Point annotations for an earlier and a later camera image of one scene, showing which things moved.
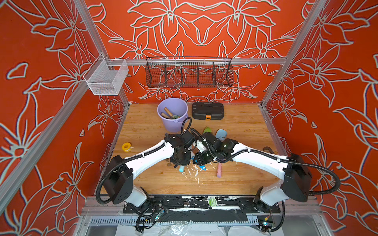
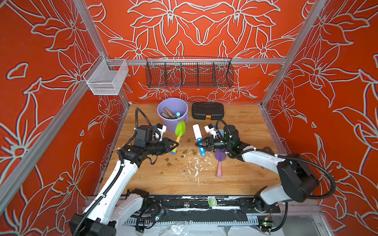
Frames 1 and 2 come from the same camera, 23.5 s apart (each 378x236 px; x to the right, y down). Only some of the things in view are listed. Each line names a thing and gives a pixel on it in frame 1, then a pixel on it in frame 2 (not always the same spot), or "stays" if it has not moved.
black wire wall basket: [189, 72] stays
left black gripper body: [184, 159] -> [157, 147]
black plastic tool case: [207, 110] stays
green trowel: [163, 114] stays
